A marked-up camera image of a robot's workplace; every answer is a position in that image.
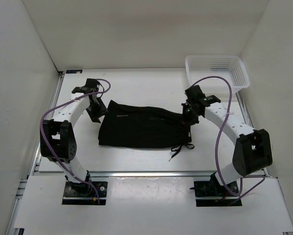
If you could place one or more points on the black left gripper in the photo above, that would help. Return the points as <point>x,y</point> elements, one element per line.
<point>102,111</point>

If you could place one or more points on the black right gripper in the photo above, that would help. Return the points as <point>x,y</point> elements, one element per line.
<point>186,120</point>

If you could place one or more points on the black shorts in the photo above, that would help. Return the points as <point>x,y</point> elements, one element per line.
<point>144,128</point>

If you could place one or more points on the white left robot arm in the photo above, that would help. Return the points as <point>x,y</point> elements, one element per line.
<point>57,139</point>

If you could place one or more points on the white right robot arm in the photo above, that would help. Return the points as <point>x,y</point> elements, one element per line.
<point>252,148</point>

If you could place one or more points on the small blue label sticker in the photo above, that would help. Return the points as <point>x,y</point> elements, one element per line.
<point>73,71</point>

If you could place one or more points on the white plastic mesh basket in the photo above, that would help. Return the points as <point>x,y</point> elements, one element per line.
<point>230,68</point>

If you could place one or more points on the aluminium front frame rail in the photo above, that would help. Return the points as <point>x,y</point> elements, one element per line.
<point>151,173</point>

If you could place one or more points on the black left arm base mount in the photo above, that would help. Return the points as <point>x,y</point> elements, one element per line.
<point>80,194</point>

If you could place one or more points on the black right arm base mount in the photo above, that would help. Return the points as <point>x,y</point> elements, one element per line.
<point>212,194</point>

